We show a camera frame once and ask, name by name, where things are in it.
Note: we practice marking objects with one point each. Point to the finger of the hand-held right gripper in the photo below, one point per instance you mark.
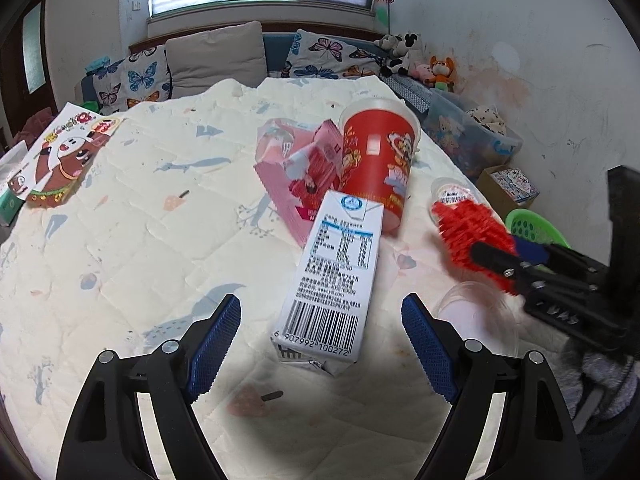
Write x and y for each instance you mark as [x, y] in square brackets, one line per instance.
[532, 251]
[492, 255]

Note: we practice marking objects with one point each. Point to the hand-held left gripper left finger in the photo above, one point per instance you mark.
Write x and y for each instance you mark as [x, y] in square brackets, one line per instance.
[217, 340]

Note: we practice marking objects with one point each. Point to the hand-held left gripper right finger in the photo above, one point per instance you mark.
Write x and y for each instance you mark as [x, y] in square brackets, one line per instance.
[425, 345]

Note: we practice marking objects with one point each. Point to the green plastic basket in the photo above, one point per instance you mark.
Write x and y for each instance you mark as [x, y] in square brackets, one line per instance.
[532, 225]

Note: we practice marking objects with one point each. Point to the clear plastic cup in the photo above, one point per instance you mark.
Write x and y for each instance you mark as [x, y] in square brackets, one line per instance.
[475, 315]

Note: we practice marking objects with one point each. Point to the small clear jelly cup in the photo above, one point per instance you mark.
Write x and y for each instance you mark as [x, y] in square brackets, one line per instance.
[447, 191]

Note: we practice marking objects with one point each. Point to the white blue milk carton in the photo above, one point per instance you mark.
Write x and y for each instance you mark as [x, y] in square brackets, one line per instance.
[325, 280]

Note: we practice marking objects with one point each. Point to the red printed paper cup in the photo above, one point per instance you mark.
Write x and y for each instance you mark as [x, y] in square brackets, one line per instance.
[375, 160]

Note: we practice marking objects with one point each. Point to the pink printed plastic bag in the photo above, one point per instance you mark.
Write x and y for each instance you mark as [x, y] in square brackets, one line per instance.
[285, 200]

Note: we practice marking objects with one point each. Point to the cardboard box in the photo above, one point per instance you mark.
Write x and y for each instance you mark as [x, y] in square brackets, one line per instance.
[510, 185]

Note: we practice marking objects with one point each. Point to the grey fuzzy cloth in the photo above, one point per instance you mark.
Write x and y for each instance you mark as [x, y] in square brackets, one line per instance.
[605, 385]

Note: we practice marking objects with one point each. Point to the clear storage bin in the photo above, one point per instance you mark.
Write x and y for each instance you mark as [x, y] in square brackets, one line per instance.
[460, 145]

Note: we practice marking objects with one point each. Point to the spotted white cloth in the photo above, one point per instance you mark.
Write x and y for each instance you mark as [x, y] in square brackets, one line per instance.
[487, 119]

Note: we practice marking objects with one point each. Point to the blue patterned cloth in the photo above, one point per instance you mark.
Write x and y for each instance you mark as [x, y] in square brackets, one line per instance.
[410, 92]

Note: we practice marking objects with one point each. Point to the orange fox plush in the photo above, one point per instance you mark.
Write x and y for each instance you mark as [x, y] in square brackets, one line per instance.
[442, 72]

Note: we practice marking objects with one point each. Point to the pink plush toy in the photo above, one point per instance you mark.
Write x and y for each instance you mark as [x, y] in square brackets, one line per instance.
[424, 74]

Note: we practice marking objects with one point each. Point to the black white cow plush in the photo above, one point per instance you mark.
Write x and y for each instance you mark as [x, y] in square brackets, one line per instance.
[405, 57]

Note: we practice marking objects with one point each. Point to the grey plush toy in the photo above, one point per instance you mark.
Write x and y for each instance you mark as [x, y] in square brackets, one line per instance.
[387, 42]

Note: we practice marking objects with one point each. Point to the white green box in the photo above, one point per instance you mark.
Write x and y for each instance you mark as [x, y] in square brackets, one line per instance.
[10, 185]

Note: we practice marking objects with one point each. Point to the wide butterfly print pillow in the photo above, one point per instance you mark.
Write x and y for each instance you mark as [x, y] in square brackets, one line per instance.
[330, 52]

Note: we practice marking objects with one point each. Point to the large butterfly print pillow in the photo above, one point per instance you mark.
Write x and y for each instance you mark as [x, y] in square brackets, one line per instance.
[145, 77]

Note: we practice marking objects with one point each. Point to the small butterfly print pillow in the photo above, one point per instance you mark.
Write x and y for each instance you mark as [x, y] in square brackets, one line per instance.
[107, 87]

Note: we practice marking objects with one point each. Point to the colourful pinwheel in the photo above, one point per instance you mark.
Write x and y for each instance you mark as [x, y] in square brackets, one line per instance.
[382, 0]

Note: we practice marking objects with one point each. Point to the beige cushion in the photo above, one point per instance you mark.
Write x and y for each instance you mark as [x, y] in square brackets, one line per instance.
[215, 60]

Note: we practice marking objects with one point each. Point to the maroon cloth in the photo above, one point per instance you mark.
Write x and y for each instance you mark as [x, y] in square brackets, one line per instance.
[35, 127]

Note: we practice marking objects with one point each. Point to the blue sofa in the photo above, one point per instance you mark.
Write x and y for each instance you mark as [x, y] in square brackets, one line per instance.
[277, 52]

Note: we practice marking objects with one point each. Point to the teal plastic item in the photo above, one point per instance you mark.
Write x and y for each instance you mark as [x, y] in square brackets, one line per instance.
[97, 64]

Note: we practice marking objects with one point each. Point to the dark brown door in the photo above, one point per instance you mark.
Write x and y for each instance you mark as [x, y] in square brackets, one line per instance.
[25, 60]

